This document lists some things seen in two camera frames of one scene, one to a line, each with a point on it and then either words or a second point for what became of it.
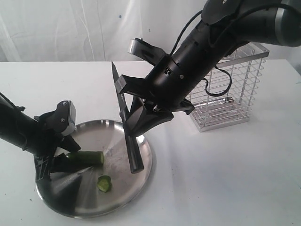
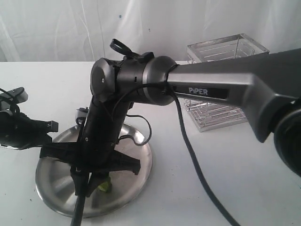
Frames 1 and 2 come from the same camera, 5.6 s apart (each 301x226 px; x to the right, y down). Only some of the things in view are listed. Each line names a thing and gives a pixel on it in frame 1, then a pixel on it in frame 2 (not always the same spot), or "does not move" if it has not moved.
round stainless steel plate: (104, 189) does not move
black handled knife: (130, 132) → (77, 217)
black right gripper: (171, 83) → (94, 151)
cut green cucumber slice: (104, 183) does not move
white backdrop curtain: (99, 30) does not move
